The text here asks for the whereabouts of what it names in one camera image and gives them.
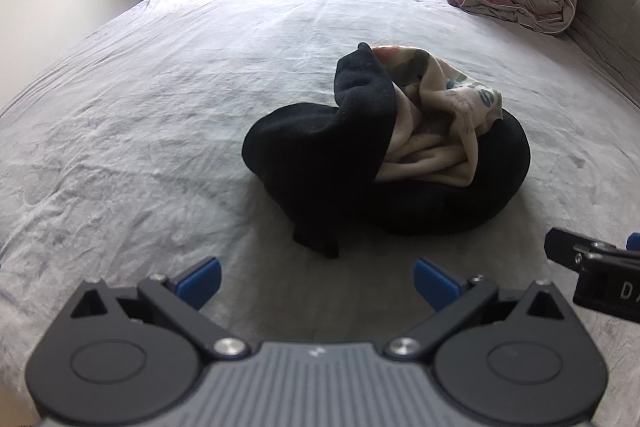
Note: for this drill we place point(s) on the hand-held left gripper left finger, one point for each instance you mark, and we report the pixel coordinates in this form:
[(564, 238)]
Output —
[(202, 281)]

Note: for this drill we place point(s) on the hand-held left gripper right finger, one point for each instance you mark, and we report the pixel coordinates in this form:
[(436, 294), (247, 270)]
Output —
[(435, 284)]

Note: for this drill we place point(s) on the bed with grey sheet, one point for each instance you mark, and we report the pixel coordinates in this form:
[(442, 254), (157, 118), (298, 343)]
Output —
[(150, 107)]

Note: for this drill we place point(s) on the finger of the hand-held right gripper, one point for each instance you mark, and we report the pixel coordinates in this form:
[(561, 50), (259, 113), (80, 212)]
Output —
[(562, 247), (634, 242)]

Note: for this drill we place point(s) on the grey quilted headboard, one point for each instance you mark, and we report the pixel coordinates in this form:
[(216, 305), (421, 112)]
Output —
[(615, 12)]

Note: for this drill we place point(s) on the black and cream raglan shirt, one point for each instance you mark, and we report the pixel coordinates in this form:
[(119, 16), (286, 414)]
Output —
[(310, 147)]

